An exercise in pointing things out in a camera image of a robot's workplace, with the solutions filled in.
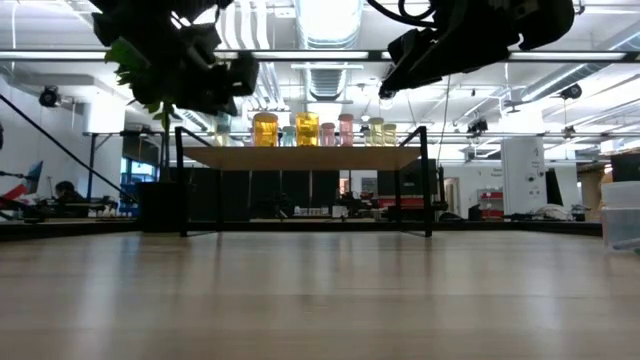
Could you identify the large all-orange pill bottle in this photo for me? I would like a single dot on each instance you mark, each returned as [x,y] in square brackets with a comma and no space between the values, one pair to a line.
[307,130]

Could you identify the red tool cabinet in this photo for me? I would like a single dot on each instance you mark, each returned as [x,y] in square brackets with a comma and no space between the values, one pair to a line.
[400,202]

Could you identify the yellow pill bottle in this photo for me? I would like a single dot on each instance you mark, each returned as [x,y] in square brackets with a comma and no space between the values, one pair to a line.
[376,132]

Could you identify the green leafy plant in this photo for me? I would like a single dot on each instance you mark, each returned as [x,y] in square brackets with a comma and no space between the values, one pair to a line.
[124,54]

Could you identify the teal pill bottle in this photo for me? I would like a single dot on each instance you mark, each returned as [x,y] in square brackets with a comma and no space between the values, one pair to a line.
[288,137]

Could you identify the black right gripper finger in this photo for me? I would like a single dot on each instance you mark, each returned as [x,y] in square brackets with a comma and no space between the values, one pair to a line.
[435,65]

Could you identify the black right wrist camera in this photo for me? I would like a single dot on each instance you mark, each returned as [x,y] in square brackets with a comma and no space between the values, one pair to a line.
[407,46]

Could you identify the large clear pill bottle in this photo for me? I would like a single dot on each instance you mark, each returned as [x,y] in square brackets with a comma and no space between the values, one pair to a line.
[622,220]

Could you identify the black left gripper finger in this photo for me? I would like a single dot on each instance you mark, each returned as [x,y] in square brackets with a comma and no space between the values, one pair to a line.
[210,104]

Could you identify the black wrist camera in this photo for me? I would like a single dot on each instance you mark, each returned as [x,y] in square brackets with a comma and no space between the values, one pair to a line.
[243,75]
[407,46]

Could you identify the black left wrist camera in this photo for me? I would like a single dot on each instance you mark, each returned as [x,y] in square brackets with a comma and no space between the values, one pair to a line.
[243,75]

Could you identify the white building pillar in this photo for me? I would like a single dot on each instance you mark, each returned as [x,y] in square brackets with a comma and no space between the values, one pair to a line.
[522,175]

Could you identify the silver ventilation duct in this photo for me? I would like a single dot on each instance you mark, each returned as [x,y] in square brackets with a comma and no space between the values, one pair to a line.
[327,22]

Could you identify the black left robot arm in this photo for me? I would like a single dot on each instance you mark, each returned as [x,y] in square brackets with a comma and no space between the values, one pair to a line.
[150,15]

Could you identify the black metal mounting frame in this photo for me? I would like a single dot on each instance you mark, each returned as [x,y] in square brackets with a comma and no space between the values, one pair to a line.
[100,230]
[500,227]

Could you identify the wooden shelf black metal frame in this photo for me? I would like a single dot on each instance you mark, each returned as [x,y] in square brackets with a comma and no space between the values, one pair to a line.
[300,159]

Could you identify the person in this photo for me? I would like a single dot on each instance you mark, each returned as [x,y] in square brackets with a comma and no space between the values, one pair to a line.
[70,192]

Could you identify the black plant pot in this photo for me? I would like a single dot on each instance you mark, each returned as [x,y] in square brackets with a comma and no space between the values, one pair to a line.
[160,207]

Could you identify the large orange bottle white cap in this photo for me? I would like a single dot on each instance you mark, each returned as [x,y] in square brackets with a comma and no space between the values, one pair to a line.
[265,131]

